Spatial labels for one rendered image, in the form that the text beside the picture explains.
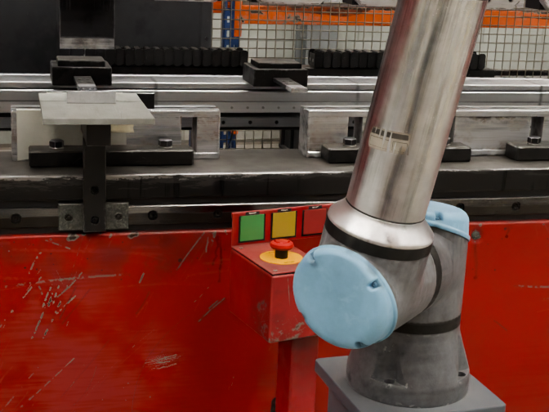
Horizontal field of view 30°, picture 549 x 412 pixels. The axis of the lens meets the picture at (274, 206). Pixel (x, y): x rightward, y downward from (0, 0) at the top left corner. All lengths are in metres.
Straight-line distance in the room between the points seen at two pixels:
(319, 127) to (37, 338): 0.67
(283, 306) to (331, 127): 0.50
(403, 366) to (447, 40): 0.41
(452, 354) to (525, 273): 0.93
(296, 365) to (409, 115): 0.85
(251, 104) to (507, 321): 0.71
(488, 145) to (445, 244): 1.01
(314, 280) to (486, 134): 1.15
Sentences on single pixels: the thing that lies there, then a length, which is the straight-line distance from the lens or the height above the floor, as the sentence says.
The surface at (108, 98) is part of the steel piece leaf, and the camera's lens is 1.83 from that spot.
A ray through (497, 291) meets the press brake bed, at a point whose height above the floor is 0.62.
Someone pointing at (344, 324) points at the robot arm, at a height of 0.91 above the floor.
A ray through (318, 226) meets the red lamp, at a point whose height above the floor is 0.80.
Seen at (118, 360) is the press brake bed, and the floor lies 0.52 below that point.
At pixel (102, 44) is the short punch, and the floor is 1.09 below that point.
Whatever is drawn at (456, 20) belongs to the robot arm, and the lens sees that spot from 1.00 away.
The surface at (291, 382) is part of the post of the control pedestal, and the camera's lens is 1.79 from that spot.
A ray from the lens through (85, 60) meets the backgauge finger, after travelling 2.15.
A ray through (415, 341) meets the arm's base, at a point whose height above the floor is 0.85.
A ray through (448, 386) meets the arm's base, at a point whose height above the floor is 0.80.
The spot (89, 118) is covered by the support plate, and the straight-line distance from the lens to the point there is 1.69.
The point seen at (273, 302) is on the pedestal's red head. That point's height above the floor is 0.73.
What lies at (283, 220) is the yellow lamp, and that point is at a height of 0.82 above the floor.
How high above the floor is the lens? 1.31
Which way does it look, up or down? 15 degrees down
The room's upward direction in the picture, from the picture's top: 3 degrees clockwise
